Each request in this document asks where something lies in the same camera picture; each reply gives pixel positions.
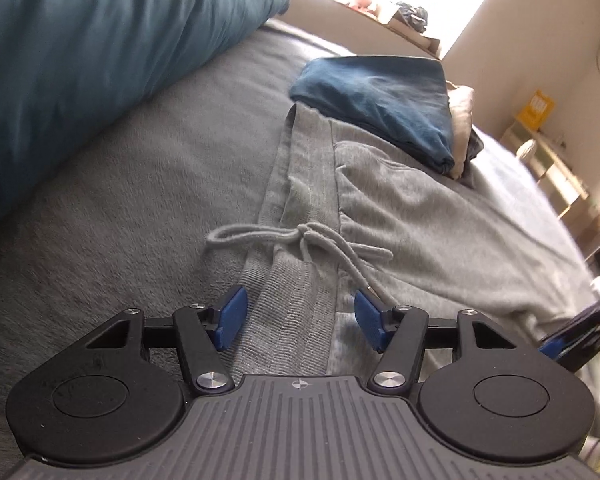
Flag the dark crumpled cloth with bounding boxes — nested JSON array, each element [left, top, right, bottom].
[[395, 1, 428, 33]]

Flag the patterned brown pillow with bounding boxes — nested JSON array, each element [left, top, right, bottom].
[[467, 127, 485, 161]]

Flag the grey fleece blanket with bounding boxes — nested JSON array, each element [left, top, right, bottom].
[[0, 20, 600, 480]]

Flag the teal pillow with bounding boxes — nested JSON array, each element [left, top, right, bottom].
[[0, 0, 291, 233]]

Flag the grey sweatpants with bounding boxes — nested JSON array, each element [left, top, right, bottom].
[[206, 102, 600, 376]]

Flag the yellow box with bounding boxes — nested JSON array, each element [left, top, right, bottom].
[[516, 90, 556, 131]]

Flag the cardboard box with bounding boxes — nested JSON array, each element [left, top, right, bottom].
[[375, 0, 443, 58]]

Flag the dark blue folded garment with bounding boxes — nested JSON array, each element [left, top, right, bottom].
[[289, 55, 456, 177]]

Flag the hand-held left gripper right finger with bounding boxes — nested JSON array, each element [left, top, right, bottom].
[[354, 291, 518, 395]]

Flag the light wooden desk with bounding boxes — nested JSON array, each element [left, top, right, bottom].
[[500, 120, 591, 221]]

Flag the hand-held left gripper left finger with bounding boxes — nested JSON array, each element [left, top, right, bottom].
[[85, 285, 248, 395]]

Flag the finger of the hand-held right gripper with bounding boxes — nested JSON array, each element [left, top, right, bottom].
[[542, 292, 600, 346], [537, 330, 600, 373]]

